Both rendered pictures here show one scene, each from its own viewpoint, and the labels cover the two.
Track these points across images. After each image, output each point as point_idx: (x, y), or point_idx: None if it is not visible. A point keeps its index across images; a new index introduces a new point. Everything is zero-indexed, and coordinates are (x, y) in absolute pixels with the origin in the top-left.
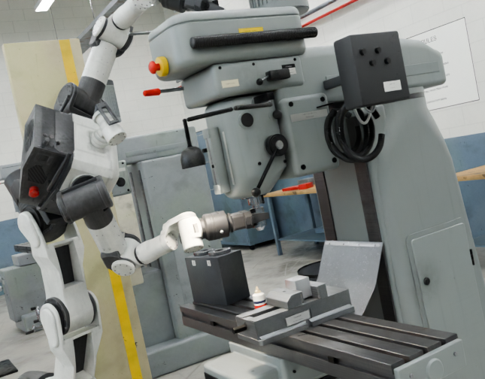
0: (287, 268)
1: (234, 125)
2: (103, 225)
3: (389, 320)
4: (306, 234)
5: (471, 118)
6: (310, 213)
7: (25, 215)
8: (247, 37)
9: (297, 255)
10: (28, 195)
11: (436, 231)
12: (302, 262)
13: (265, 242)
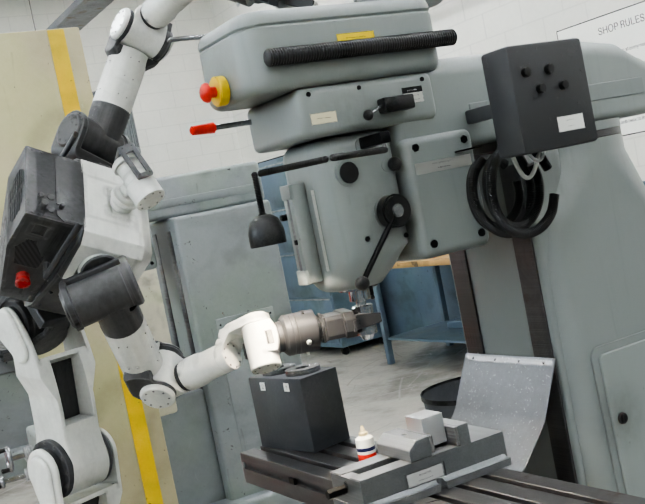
0: (403, 386)
1: (330, 180)
2: (129, 333)
3: (564, 478)
4: (433, 331)
5: None
6: (440, 297)
7: (7, 313)
8: (349, 49)
9: (418, 364)
10: (15, 284)
11: (638, 342)
12: (427, 375)
13: (366, 342)
